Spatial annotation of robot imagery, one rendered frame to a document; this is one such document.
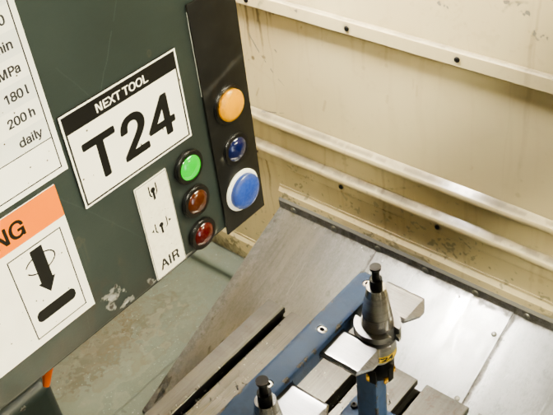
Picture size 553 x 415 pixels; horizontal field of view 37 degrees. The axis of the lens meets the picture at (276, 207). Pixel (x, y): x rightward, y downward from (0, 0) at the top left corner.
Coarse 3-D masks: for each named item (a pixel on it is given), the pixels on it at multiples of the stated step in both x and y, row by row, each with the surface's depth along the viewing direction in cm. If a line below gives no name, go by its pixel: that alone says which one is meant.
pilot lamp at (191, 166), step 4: (188, 156) 59; (192, 156) 59; (196, 156) 59; (188, 160) 59; (192, 160) 59; (196, 160) 59; (184, 164) 59; (188, 164) 59; (192, 164) 59; (196, 164) 59; (200, 164) 60; (184, 168) 59; (188, 168) 59; (192, 168) 59; (196, 168) 59; (184, 172) 59; (188, 172) 59; (192, 172) 59; (196, 172) 60; (184, 176) 59; (188, 176) 59; (192, 176) 60
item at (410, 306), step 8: (392, 288) 116; (400, 288) 116; (392, 296) 115; (400, 296) 115; (408, 296) 114; (416, 296) 114; (392, 304) 114; (400, 304) 113; (408, 304) 113; (416, 304) 113; (424, 304) 113; (400, 312) 112; (408, 312) 112; (416, 312) 112; (424, 312) 112; (408, 320) 111
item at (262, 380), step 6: (258, 378) 92; (264, 378) 92; (258, 384) 91; (264, 384) 91; (258, 390) 93; (264, 390) 92; (270, 390) 93; (258, 396) 93; (264, 396) 92; (270, 396) 93; (258, 402) 93; (264, 402) 93; (270, 402) 93
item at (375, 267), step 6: (372, 264) 104; (378, 264) 104; (372, 270) 103; (378, 270) 103; (372, 276) 104; (378, 276) 104; (372, 282) 105; (378, 282) 104; (372, 288) 105; (378, 288) 105
